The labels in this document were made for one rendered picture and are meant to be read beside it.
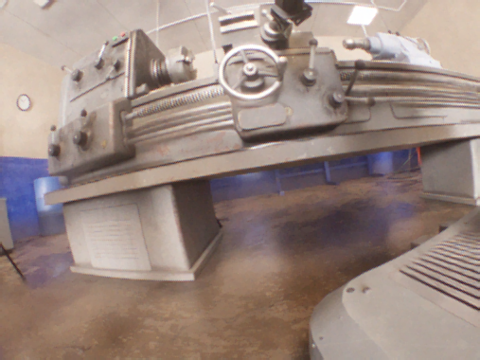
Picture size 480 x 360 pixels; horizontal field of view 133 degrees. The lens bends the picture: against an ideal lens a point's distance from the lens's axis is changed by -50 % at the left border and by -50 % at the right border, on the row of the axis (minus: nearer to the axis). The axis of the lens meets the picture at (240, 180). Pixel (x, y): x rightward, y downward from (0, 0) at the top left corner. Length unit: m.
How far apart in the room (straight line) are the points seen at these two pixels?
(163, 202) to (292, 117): 0.57
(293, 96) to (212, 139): 0.37
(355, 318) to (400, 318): 0.03
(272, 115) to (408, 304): 0.60
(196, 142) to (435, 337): 0.87
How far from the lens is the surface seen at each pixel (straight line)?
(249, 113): 0.66
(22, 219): 4.12
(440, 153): 1.66
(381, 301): 0.18
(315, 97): 0.72
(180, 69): 1.18
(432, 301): 0.18
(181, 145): 0.89
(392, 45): 1.55
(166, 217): 0.84
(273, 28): 0.76
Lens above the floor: 0.37
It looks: level
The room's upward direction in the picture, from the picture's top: 9 degrees counter-clockwise
